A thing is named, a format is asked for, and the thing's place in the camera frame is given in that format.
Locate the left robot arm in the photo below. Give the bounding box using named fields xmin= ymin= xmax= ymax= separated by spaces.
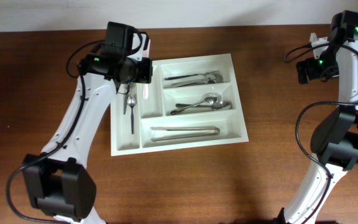
xmin=20 ymin=22 xmax=152 ymax=223

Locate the pink plastic knife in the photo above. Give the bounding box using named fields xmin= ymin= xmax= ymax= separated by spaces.
xmin=142 ymin=40 xmax=151 ymax=100

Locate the small metal spoon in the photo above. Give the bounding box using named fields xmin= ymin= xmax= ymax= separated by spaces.
xmin=127 ymin=95 xmax=136 ymax=134
xmin=123 ymin=84 xmax=131 ymax=115

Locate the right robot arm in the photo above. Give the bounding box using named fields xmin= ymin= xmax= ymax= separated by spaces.
xmin=272 ymin=10 xmax=358 ymax=223

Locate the white cutlery tray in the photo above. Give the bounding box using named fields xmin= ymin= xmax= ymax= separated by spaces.
xmin=111 ymin=54 xmax=249 ymax=156

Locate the dark chopstick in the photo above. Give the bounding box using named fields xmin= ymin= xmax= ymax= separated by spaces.
xmin=151 ymin=129 xmax=220 ymax=142
xmin=150 ymin=127 xmax=220 ymax=132

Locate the metal fork dark handle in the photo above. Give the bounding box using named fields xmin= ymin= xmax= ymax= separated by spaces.
xmin=164 ymin=71 xmax=221 ymax=80

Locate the large metal spoon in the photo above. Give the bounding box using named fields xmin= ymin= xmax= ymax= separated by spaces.
xmin=170 ymin=93 xmax=222 ymax=115
xmin=175 ymin=100 xmax=233 ymax=111

